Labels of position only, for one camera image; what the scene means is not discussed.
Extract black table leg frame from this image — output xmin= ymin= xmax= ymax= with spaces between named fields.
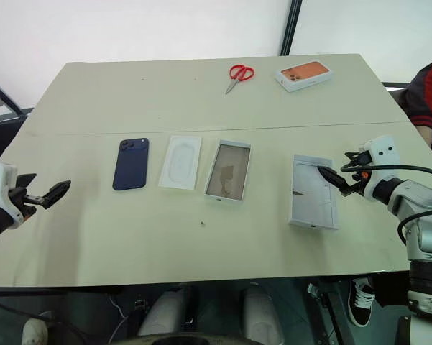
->
xmin=307 ymin=282 xmax=348 ymax=345

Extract black metal stand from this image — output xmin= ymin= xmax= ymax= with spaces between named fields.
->
xmin=0 ymin=73 xmax=35 ymax=127

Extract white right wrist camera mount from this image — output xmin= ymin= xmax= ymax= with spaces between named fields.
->
xmin=357 ymin=134 xmax=408 ymax=203

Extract person in black red jacket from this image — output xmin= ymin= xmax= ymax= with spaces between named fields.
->
xmin=394 ymin=60 xmax=432 ymax=168

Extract white rounded robot leg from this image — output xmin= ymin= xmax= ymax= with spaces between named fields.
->
xmin=137 ymin=286 xmax=188 ymax=338
xmin=242 ymin=285 xmax=285 ymax=345

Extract white moulded tray insert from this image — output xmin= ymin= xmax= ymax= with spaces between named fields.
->
xmin=157 ymin=134 xmax=203 ymax=190

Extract dark blue smartphone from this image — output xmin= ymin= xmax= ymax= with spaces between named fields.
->
xmin=111 ymin=137 xmax=152 ymax=192

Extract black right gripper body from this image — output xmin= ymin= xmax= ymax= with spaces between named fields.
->
xmin=346 ymin=150 xmax=374 ymax=198

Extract orange phone printed box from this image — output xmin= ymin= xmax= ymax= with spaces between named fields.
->
xmin=275 ymin=60 xmax=334 ymax=93

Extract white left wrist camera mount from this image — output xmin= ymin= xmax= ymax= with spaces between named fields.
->
xmin=0 ymin=159 xmax=19 ymax=224

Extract white rounded foot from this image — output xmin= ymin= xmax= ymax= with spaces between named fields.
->
xmin=21 ymin=317 xmax=48 ymax=345

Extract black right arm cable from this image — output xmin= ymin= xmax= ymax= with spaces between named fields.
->
xmin=340 ymin=160 xmax=432 ymax=246

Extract open white phone box base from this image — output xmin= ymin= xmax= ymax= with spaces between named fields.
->
xmin=203 ymin=139 xmax=254 ymax=203

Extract white box lid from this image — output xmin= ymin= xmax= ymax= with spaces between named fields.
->
xmin=288 ymin=154 xmax=340 ymax=231

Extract red handled scissors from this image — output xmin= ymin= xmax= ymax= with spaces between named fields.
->
xmin=224 ymin=63 xmax=256 ymax=96

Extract dark metal frame post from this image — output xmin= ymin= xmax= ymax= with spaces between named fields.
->
xmin=279 ymin=0 xmax=303 ymax=57

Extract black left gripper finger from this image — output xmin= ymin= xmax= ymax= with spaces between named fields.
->
xmin=39 ymin=179 xmax=73 ymax=211
xmin=17 ymin=172 xmax=38 ymax=189

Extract black white sneaker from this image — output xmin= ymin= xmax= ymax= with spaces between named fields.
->
xmin=346 ymin=276 xmax=375 ymax=328

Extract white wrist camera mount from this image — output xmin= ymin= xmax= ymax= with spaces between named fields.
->
xmin=0 ymin=159 xmax=19 ymax=224
xmin=357 ymin=134 xmax=408 ymax=203

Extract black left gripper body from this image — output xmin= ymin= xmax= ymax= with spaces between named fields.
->
xmin=6 ymin=185 xmax=45 ymax=221

